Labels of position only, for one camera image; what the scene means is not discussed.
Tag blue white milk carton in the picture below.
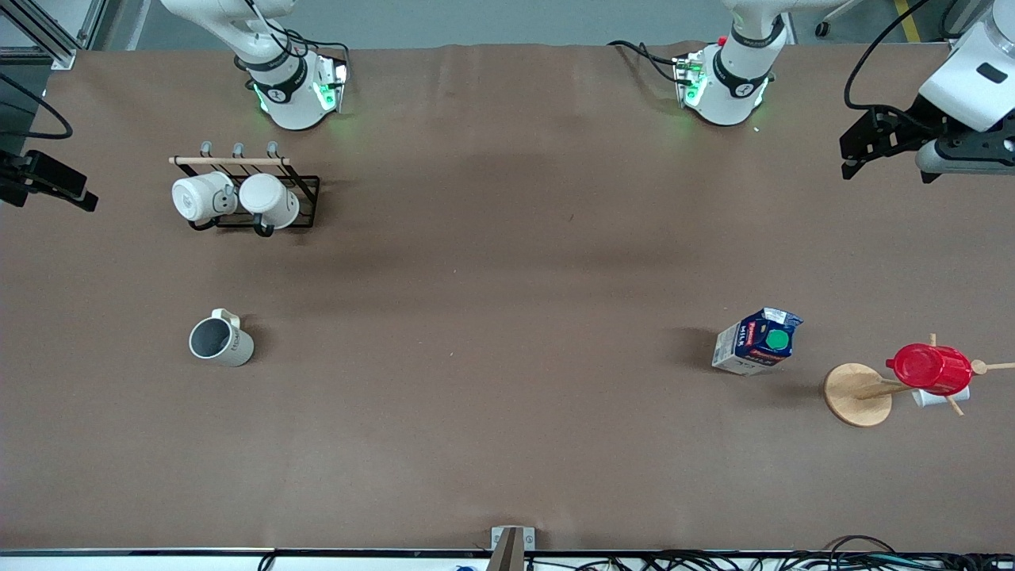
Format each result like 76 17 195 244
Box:
711 307 804 376

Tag grey white ceramic cup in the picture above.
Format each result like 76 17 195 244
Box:
189 308 255 368

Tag red plastic cup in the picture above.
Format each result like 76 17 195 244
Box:
886 343 974 397

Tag small white cup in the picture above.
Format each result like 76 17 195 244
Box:
912 385 971 409

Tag white cart leg with caster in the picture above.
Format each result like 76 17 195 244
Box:
815 0 867 38

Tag white mug with face print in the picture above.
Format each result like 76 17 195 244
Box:
172 171 239 225

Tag plain white mug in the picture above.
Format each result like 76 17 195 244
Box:
239 173 301 231

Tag wooden mug tree stand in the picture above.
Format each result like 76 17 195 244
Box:
823 333 1015 429

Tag brown table cover sheet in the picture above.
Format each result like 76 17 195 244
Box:
0 41 1015 553

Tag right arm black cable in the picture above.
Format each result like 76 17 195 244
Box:
0 74 74 140

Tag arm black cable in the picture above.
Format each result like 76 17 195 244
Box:
844 0 930 110
0 74 74 140

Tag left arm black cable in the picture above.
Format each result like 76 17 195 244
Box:
844 0 930 110

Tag aluminium frame profile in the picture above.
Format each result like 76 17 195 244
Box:
948 0 994 48
0 0 109 71

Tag black wire mug rack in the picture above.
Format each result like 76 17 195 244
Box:
168 141 321 237

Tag black base power cable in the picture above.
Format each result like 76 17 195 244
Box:
607 39 684 85

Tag black looped cable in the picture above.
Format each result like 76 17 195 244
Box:
825 535 898 558

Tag black cable bundle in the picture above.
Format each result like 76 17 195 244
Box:
525 549 1015 571

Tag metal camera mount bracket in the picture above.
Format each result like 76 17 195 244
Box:
485 526 537 571

